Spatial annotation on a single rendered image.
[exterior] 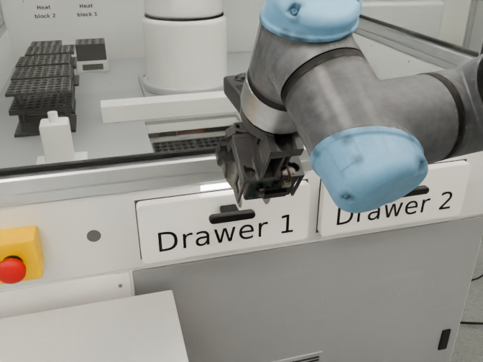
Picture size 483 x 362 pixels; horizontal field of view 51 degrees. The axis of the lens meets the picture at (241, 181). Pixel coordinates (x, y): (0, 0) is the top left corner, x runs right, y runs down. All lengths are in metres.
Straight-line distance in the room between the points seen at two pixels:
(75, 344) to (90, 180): 0.24
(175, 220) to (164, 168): 0.09
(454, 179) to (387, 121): 0.64
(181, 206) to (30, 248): 0.23
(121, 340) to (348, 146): 0.54
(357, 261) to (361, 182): 0.66
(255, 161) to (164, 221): 0.30
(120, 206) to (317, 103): 0.49
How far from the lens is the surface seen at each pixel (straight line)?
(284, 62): 0.41
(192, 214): 0.81
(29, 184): 0.79
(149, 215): 0.80
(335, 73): 0.39
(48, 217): 0.82
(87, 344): 0.82
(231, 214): 0.79
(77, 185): 0.80
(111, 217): 0.82
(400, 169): 0.36
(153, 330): 0.82
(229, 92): 0.62
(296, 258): 0.95
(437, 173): 0.97
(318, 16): 0.39
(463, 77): 0.45
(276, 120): 0.48
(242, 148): 0.56
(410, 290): 1.13
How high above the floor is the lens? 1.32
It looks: 27 degrees down
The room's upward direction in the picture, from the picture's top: straight up
